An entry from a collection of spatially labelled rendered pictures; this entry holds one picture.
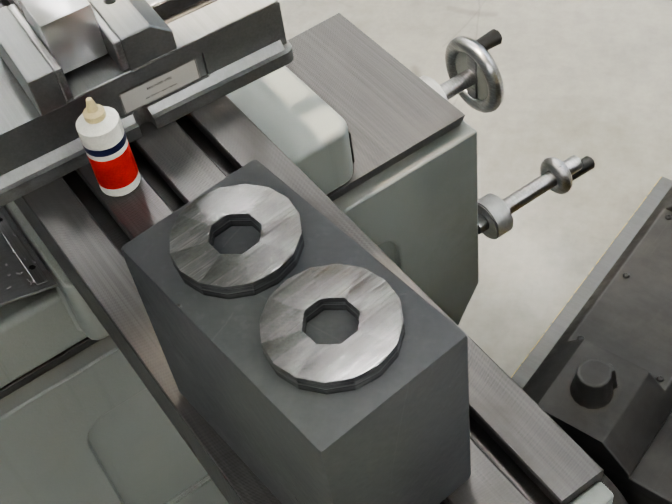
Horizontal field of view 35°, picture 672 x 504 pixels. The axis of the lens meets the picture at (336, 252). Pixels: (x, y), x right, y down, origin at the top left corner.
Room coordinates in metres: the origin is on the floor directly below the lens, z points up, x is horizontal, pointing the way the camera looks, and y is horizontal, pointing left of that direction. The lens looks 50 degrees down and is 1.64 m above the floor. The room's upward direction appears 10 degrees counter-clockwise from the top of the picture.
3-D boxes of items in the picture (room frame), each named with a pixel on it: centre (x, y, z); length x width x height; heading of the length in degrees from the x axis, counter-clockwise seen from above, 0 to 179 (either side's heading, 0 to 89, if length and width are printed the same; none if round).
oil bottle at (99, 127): (0.75, 0.19, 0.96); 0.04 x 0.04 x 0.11
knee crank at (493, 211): (1.02, -0.30, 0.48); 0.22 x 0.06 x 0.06; 118
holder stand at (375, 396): (0.44, 0.04, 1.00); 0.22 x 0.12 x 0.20; 33
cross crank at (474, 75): (1.13, -0.20, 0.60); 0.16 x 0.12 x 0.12; 118
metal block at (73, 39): (0.86, 0.22, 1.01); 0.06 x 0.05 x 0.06; 25
